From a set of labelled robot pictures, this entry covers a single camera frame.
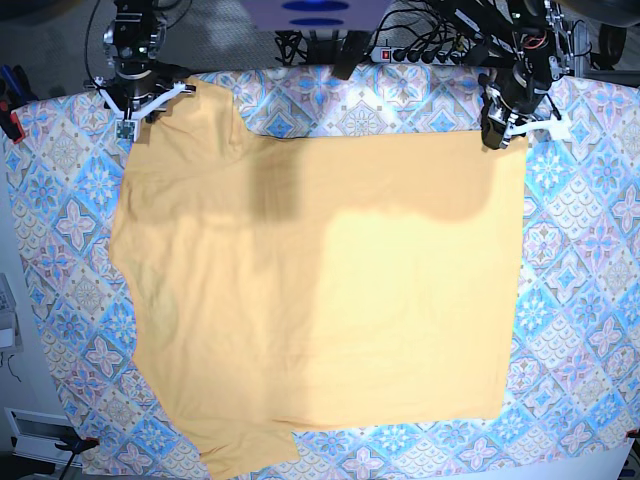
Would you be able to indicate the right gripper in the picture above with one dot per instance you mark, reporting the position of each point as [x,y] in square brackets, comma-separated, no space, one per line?
[136,85]

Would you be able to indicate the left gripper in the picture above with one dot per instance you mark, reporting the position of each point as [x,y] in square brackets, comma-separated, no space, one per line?
[518,90]

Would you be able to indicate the yellow T-shirt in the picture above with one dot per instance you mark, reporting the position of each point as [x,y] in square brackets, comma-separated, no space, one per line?
[309,284]

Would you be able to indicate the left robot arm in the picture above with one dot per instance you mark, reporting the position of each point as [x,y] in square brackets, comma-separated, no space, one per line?
[543,52]

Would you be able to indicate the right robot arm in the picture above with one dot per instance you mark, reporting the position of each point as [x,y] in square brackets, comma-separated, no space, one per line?
[132,43]

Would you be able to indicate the white power strip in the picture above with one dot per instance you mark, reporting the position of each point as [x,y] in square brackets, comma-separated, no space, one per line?
[394,55]

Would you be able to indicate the orange black clamp upper left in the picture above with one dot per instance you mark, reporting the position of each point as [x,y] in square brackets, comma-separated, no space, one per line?
[15,93]

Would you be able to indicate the orange black clamp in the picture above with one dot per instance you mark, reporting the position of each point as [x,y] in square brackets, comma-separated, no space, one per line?
[75,444]
[15,93]

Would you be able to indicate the black clamp at table top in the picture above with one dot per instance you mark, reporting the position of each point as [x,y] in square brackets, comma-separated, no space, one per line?
[352,51]

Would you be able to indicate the patterned blue tile tablecloth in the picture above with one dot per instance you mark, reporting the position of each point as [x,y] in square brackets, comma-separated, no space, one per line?
[573,379]

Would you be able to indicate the white box at left edge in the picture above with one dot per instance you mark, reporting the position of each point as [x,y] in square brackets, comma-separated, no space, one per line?
[10,336]

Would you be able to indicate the orange black clamp lower left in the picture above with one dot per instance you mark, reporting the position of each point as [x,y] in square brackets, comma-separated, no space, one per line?
[75,444]

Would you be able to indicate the white wrist camera bracket right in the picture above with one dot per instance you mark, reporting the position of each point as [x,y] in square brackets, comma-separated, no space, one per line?
[127,124]

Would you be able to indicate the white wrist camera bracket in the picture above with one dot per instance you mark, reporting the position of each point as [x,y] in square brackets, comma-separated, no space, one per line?
[558,126]
[127,124]

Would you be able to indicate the white wrist camera bracket left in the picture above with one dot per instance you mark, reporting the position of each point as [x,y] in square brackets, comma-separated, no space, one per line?
[558,126]

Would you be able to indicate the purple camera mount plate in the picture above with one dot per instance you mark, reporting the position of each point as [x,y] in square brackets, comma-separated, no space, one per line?
[281,15]

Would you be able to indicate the white rail lower left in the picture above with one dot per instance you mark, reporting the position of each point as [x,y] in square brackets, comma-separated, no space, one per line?
[35,435]

